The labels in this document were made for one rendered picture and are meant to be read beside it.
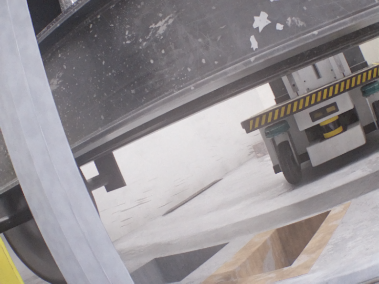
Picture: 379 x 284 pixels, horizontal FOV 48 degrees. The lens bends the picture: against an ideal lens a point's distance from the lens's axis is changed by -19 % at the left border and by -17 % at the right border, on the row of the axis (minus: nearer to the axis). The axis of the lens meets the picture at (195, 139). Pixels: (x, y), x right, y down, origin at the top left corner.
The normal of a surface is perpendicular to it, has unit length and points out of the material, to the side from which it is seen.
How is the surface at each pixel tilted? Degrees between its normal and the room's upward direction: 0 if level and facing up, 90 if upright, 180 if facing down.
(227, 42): 90
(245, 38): 90
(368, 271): 82
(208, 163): 90
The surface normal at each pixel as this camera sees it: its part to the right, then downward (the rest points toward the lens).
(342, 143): -0.35, 0.17
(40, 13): 0.77, -0.32
